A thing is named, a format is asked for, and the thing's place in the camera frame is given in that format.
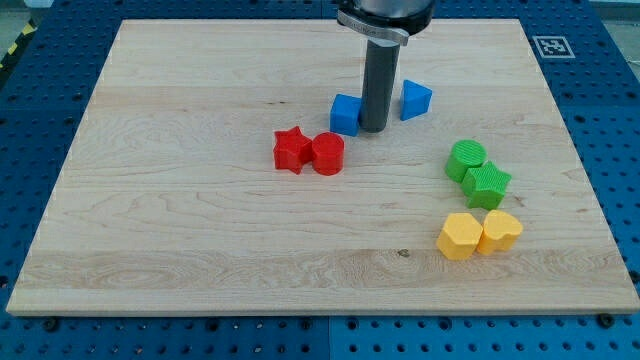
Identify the white fiducial marker tag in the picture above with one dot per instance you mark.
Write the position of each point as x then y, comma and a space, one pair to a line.
553, 47

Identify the green star block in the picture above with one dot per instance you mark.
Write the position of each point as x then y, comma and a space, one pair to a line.
485, 186

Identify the green cylinder block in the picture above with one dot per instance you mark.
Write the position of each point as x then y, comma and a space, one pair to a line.
464, 154

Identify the light wooden board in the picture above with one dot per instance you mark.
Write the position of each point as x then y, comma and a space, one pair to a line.
168, 202

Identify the yellow pentagon block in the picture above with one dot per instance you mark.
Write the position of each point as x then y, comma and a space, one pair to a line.
459, 236

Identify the yellow heart block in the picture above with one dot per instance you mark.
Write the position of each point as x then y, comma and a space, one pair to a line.
500, 232

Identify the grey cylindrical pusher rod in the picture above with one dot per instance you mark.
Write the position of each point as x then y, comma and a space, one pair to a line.
378, 82

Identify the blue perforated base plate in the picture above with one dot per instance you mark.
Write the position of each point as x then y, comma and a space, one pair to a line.
48, 89

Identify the blue cube block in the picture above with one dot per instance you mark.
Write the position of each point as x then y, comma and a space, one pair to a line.
344, 115

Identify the red cylinder block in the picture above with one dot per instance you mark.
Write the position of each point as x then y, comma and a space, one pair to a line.
328, 153

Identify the red star block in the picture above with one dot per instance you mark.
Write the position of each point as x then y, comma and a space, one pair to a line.
292, 150

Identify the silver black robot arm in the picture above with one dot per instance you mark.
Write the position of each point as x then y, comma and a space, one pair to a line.
388, 26

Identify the blue triangular prism block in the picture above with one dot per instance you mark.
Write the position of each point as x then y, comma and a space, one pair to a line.
415, 100

